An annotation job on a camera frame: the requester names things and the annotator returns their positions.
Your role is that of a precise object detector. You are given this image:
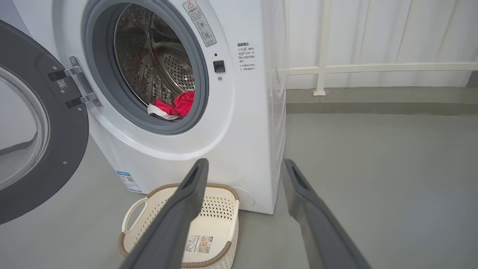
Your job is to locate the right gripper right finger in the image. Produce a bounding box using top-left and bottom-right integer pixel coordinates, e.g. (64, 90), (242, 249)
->
(281, 158), (372, 269)

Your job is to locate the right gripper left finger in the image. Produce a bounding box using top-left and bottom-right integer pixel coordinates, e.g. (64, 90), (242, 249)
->
(119, 158), (209, 269)

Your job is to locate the red and white garment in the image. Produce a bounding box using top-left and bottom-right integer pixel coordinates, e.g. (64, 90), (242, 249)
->
(148, 91), (195, 121)

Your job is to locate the black round washer door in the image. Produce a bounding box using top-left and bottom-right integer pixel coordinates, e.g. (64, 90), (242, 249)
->
(0, 19), (90, 225)

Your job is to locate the white printed instruction label sticker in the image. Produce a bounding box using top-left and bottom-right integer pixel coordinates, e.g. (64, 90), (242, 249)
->
(185, 235), (214, 254)

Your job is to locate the cream perforated laundry basket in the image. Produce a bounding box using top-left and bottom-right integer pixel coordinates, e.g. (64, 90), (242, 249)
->
(118, 183), (240, 269)

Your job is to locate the white front-load washing machine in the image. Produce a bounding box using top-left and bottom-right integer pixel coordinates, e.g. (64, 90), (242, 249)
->
(13, 0), (288, 215)

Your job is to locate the metal door hinge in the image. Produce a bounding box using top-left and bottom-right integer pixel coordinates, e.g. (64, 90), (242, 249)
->
(48, 56), (102, 109)

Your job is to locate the blue energy label sticker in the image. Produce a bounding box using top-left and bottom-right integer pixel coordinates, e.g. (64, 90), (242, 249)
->
(117, 171), (143, 193)

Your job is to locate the round drain filter cover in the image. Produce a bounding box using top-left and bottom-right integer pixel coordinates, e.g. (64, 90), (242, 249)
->
(230, 186), (256, 210)

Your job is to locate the white metal railing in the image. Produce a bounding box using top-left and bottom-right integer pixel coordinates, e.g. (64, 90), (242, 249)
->
(278, 0), (478, 96)

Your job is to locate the black printed text label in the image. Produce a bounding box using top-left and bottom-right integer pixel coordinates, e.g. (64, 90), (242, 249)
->
(236, 42), (257, 72)

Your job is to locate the grey warning sticker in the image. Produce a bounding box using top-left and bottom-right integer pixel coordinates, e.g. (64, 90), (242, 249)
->
(182, 0), (217, 47)

